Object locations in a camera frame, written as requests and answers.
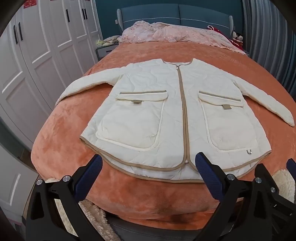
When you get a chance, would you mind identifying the grey bed frame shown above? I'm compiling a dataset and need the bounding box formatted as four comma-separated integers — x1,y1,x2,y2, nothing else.
108,214,210,241

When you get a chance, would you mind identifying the blue padded headboard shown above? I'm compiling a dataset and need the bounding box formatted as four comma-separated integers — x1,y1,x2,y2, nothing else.
116,3,234,36

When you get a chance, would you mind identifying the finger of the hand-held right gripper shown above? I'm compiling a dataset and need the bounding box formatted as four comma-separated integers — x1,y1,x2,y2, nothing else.
254,163,296,217
286,159,296,174

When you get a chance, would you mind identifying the small plush toy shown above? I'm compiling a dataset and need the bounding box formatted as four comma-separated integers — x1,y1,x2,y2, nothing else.
232,31,244,44

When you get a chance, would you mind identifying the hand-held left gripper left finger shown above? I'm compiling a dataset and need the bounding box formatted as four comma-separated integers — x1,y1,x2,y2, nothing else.
25,154,103,241

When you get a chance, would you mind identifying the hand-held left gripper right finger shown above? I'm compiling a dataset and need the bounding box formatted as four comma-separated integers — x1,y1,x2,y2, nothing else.
194,152,274,241

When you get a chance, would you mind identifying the red cloth item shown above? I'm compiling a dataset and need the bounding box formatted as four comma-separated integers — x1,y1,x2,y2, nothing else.
206,25,244,51

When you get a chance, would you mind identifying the orange plush blanket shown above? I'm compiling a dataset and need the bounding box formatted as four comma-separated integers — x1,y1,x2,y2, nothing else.
31,41,296,231

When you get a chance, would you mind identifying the beige cloth pile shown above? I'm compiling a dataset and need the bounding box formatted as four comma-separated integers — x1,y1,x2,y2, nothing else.
103,35,121,47

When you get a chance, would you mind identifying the grey nightstand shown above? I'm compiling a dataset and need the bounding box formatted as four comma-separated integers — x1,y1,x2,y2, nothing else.
95,43,121,62

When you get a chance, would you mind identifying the pink floral quilt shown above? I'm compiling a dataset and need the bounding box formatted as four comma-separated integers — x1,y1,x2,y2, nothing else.
117,20,247,55

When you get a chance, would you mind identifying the cream quilted jacket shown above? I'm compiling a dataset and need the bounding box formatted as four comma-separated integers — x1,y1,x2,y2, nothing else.
55,58,295,181

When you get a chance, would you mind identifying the white panelled wardrobe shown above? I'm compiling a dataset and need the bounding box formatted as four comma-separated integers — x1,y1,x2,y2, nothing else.
0,0,102,210

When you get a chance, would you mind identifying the grey curtain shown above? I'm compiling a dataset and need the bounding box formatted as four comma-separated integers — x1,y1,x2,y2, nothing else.
241,0,296,99

